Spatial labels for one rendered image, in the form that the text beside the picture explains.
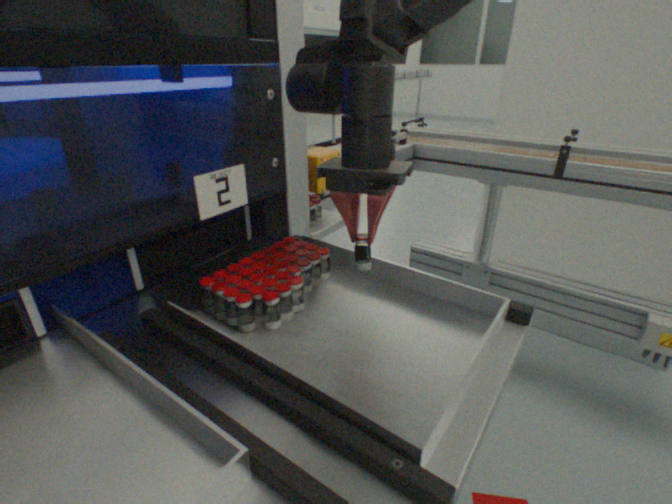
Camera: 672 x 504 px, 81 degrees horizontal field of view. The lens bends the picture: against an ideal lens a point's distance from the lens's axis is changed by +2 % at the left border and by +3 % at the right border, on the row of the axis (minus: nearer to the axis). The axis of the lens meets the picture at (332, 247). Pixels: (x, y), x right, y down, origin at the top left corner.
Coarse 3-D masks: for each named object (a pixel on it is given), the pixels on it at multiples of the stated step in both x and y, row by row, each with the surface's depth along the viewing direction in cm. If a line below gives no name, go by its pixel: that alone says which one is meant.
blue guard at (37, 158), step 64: (0, 128) 34; (64, 128) 37; (128, 128) 42; (192, 128) 48; (256, 128) 57; (0, 192) 35; (64, 192) 39; (128, 192) 44; (192, 192) 51; (256, 192) 60; (0, 256) 36; (64, 256) 40
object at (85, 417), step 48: (48, 336) 48; (96, 336) 42; (0, 384) 41; (48, 384) 41; (96, 384) 41; (144, 384) 38; (0, 432) 36; (48, 432) 36; (96, 432) 36; (144, 432) 35; (192, 432) 35; (0, 480) 31; (48, 480) 32; (96, 480) 32; (144, 480) 31; (192, 480) 31; (240, 480) 31
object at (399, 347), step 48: (336, 288) 57; (384, 288) 57; (432, 288) 55; (240, 336) 48; (288, 336) 48; (336, 336) 48; (384, 336) 48; (432, 336) 48; (480, 336) 48; (288, 384) 38; (336, 384) 41; (384, 384) 41; (432, 384) 41; (384, 432) 32; (432, 432) 32
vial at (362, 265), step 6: (354, 240) 49; (366, 240) 48; (354, 246) 49; (360, 246) 49; (366, 246) 49; (354, 252) 49; (360, 252) 49; (366, 252) 49; (354, 258) 50; (360, 258) 49; (366, 258) 49; (354, 264) 50; (360, 264) 49; (366, 264) 49; (360, 270) 50; (366, 270) 50
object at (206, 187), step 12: (228, 168) 54; (240, 168) 56; (204, 180) 52; (228, 180) 55; (240, 180) 57; (204, 192) 52; (216, 192) 54; (228, 192) 55; (240, 192) 57; (204, 204) 53; (216, 204) 54; (228, 204) 56; (240, 204) 58; (204, 216) 53
